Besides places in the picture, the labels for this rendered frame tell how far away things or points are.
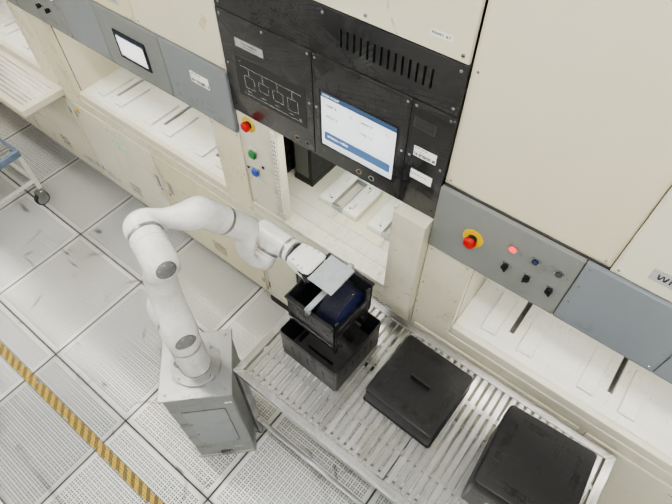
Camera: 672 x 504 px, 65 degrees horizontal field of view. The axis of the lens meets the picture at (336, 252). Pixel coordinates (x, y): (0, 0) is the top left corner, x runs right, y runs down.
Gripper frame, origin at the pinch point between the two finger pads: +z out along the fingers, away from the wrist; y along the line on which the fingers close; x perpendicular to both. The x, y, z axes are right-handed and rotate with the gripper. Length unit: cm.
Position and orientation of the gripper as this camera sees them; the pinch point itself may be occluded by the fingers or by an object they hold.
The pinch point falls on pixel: (330, 277)
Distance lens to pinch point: 170.6
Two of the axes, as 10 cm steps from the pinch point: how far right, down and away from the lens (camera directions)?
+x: 0.0, -5.9, -8.1
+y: -6.4, 6.2, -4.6
